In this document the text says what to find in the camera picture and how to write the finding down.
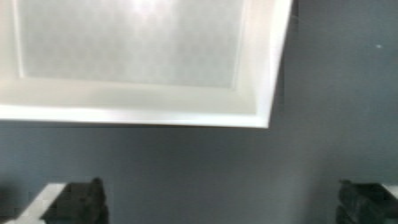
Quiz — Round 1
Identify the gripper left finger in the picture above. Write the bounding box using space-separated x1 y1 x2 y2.
16 177 112 224

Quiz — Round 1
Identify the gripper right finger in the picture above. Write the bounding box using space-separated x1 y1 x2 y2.
336 180 398 224

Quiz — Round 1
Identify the white drawer tray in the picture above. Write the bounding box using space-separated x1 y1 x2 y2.
0 0 293 128

